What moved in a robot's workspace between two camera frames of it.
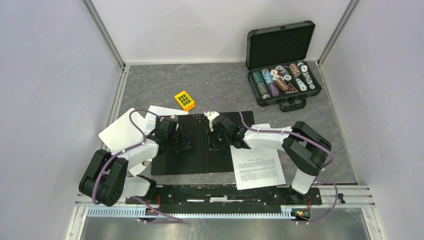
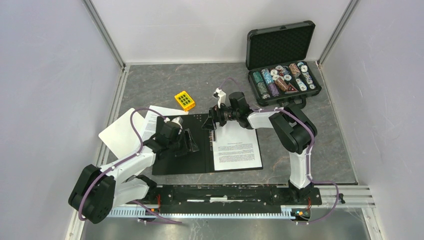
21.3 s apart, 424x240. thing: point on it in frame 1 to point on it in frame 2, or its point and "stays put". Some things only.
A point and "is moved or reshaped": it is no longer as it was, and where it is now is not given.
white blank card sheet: [122, 133] stays put
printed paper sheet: [257, 167] is moved or reshaped
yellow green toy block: [185, 100] stays put
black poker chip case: [276, 56] stays put
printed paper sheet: [153, 112] stays put
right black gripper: [212, 144] to [216, 113]
